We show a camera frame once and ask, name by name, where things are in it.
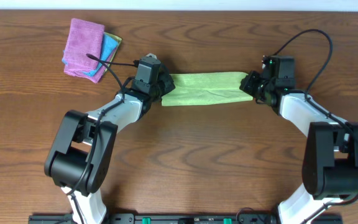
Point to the light green microfiber cloth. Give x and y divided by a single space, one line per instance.
198 89

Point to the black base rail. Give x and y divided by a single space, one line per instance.
129 218

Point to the green folded cloth under stack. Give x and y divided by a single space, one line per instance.
118 41

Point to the blue folded cloth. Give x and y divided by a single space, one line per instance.
109 47

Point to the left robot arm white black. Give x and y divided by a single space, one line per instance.
80 154

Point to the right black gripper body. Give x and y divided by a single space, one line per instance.
249 83

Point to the purple folded cloth on top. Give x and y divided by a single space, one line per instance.
84 38

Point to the purple folded cloth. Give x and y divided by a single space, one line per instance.
94 75
84 38

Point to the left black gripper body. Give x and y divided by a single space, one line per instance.
167 83

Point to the purple folded cloth at bottom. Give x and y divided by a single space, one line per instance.
94 75

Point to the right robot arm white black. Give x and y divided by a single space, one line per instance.
330 164

